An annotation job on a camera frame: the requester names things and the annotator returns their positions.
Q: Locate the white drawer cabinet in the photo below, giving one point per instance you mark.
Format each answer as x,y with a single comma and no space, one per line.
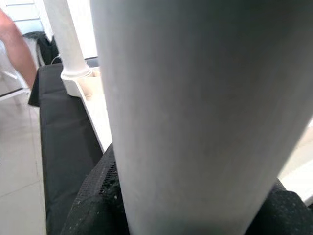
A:
24,14

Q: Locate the person bare leg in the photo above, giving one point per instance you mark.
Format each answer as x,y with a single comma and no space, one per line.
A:
19,49

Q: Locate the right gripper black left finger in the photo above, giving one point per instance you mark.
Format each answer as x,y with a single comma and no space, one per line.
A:
97,203

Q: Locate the white chair leg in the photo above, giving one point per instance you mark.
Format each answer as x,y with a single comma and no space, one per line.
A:
14,85

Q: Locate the black backpack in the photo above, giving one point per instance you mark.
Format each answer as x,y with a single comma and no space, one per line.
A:
47,50

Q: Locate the white plastic table top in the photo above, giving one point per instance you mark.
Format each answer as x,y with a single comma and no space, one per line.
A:
97,117

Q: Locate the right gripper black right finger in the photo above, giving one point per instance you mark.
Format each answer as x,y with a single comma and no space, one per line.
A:
286,215

